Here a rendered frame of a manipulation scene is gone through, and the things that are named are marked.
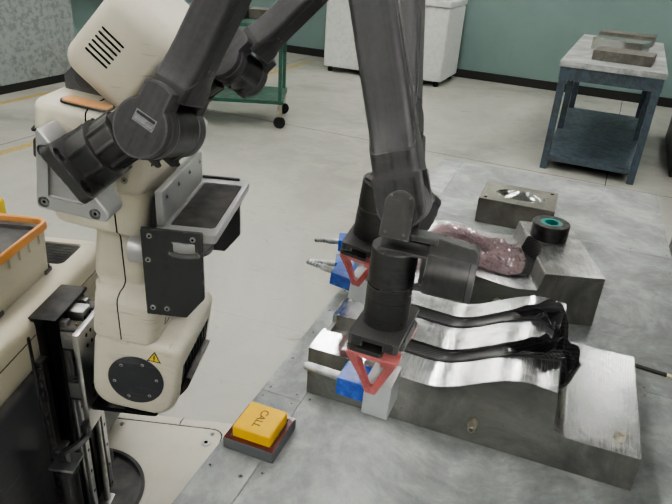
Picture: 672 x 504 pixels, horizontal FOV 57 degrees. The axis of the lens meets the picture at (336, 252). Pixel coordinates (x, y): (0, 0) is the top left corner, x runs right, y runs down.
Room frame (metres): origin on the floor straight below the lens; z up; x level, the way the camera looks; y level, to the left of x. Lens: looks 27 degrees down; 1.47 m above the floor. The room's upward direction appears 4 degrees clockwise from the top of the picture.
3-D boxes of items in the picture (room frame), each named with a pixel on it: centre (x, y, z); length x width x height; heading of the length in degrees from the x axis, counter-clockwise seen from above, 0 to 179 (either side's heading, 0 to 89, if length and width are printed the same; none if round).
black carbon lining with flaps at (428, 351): (0.87, -0.23, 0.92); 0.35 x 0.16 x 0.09; 71
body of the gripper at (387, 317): (0.67, -0.07, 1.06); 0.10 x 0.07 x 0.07; 160
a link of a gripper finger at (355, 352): (0.66, -0.06, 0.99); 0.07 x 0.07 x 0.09; 70
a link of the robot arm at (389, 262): (0.67, -0.08, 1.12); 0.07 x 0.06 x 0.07; 74
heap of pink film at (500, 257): (1.21, -0.28, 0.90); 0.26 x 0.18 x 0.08; 88
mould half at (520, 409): (0.85, -0.25, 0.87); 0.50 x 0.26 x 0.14; 71
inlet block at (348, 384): (0.68, -0.03, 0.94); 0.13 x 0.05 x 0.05; 70
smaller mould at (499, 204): (1.62, -0.49, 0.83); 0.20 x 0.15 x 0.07; 71
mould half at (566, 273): (1.22, -0.28, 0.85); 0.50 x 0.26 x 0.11; 88
